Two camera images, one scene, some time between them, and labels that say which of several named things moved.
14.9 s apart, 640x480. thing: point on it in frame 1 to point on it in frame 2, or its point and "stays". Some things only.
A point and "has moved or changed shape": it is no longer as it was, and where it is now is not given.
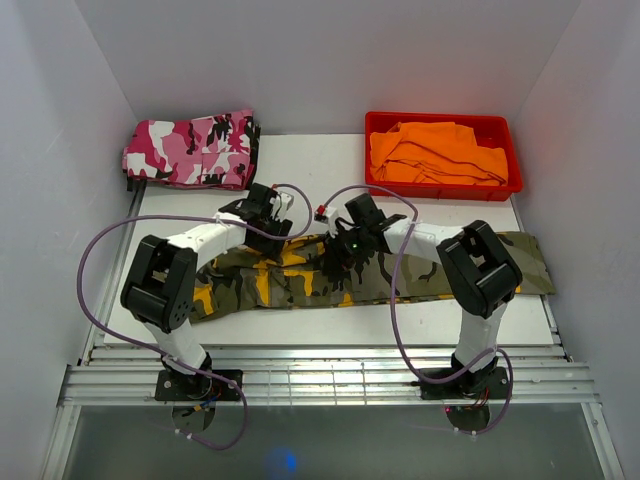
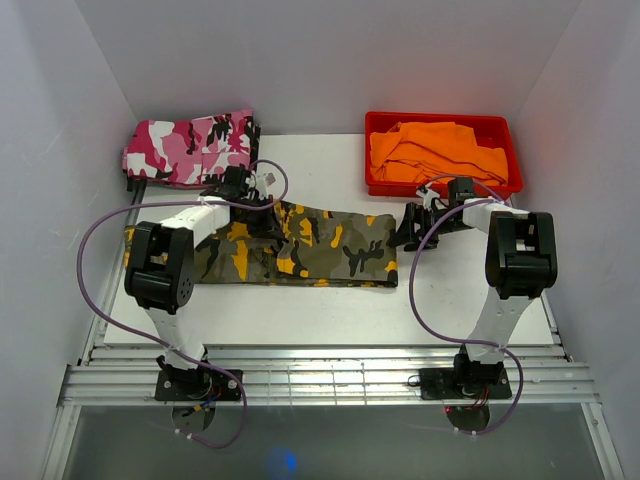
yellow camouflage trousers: (308, 272) has moved or changed shape
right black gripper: (335, 261) to (405, 233)
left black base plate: (220, 389) stays
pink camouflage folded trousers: (213, 151) stays
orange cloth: (435, 153) stays
